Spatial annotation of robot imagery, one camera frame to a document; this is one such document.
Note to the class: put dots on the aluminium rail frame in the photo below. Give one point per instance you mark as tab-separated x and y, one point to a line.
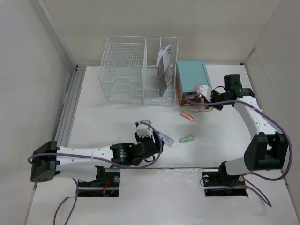
66	117

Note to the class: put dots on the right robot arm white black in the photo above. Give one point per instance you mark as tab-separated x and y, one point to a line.
267	149

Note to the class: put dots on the grey setup guide booklet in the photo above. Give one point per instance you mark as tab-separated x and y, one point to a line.
164	73

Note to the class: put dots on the blue cap spray bottle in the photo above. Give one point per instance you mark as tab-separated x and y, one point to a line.
167	140

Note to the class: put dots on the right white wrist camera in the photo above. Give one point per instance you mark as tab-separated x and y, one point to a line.
204	91

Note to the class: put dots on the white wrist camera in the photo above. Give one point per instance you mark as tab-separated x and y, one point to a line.
144	130
204	91

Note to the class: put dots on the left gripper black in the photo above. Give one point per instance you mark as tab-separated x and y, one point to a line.
154	137

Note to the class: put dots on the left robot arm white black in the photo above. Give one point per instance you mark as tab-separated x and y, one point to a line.
50	160

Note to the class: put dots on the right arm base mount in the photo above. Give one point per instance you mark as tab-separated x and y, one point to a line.
217	183

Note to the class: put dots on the white wire desk organizer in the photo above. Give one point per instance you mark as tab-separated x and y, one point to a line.
128	72

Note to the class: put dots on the orange translucent capsule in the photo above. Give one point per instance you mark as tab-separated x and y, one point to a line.
187	116

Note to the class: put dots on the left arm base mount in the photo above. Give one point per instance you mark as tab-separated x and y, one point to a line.
105	183

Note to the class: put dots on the green translucent capsule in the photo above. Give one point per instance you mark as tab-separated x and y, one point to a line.
186	139

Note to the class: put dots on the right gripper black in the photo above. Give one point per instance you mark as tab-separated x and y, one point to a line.
217	107

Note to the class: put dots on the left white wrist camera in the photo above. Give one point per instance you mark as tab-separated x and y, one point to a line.
144	130

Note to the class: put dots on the teal orange drawer box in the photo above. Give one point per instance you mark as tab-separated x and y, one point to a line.
189	75

